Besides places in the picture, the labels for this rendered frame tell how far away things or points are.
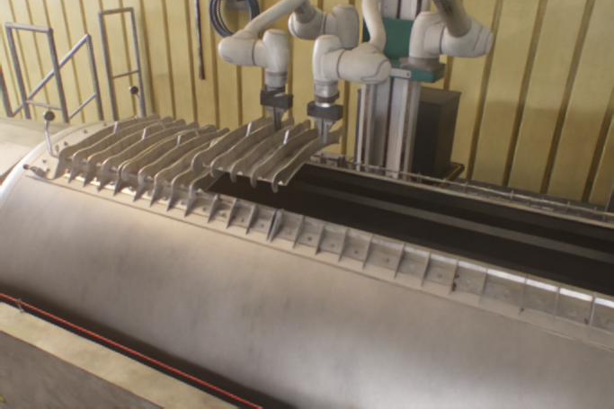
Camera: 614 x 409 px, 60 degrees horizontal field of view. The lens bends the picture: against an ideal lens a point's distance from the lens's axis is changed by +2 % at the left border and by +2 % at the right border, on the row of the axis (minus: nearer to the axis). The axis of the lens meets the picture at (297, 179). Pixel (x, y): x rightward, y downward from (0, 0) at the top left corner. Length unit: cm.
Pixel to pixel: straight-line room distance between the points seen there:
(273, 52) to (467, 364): 126
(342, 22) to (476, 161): 161
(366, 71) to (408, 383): 98
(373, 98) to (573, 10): 132
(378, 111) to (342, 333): 183
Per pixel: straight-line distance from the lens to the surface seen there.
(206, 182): 199
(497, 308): 159
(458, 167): 365
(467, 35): 261
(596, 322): 162
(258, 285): 174
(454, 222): 246
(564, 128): 387
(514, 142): 395
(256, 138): 204
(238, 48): 210
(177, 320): 189
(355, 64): 181
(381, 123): 321
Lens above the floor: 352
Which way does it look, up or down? 25 degrees down
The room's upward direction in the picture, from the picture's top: 1 degrees clockwise
